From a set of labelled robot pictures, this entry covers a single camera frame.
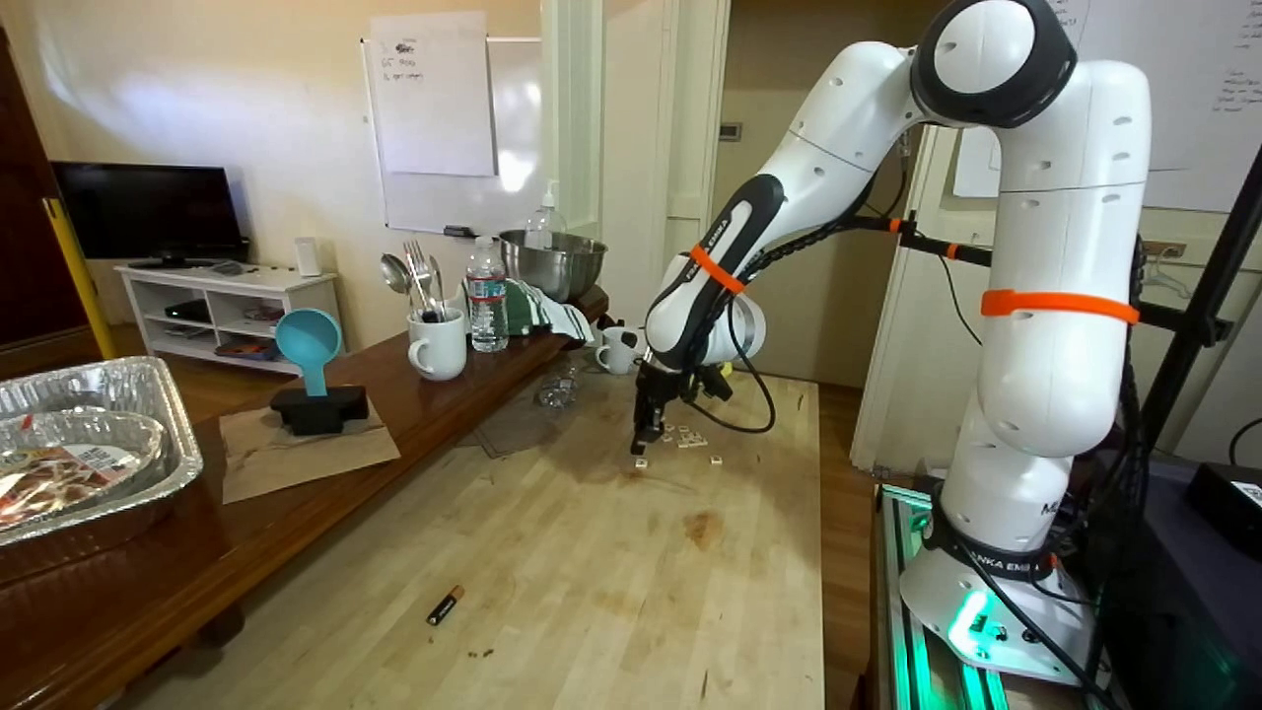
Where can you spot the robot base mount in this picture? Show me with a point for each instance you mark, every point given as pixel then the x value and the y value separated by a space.
pixel 1031 627

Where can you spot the black control box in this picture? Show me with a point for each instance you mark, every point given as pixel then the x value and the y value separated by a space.
pixel 1230 502

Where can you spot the white mug with utensils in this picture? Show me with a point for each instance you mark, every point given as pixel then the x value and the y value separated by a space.
pixel 439 344

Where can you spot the brown cardboard sheet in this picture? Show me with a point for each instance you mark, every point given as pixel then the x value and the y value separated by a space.
pixel 267 457

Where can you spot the clear soap pump bottle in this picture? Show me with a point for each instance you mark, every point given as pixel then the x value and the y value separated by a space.
pixel 543 224

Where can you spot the aluminium foil tray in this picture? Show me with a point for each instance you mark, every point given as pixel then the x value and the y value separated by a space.
pixel 91 443

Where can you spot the black scoop base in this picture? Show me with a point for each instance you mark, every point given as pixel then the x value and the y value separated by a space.
pixel 319 414

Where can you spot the steel mixing bowl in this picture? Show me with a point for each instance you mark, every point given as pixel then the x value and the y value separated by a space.
pixel 565 269

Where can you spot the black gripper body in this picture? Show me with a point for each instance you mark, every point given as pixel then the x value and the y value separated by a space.
pixel 655 390

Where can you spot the dark wooden side table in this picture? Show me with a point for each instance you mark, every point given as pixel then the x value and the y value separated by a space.
pixel 91 608

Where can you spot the black television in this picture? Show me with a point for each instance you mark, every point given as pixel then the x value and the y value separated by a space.
pixel 170 215

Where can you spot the green striped dish towel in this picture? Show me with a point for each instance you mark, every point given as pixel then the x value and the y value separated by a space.
pixel 539 313

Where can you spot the clear water bottle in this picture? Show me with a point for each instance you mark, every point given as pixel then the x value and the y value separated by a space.
pixel 488 299

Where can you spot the crushed plastic bottle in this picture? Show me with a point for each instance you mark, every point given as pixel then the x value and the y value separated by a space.
pixel 556 389

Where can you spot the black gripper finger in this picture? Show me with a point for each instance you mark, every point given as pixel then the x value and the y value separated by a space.
pixel 639 443

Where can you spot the white tv shelf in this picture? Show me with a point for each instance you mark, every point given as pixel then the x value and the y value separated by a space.
pixel 221 315

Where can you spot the whiteboard with paper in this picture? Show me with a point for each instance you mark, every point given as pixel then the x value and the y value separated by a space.
pixel 455 121

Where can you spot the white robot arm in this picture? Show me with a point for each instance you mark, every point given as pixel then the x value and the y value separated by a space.
pixel 1054 313

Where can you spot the teal measuring scoop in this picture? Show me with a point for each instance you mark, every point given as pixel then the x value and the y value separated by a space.
pixel 308 340

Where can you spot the white mug near table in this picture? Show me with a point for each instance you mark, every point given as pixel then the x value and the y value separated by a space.
pixel 618 347

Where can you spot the small black marker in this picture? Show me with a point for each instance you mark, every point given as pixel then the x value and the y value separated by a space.
pixel 434 616

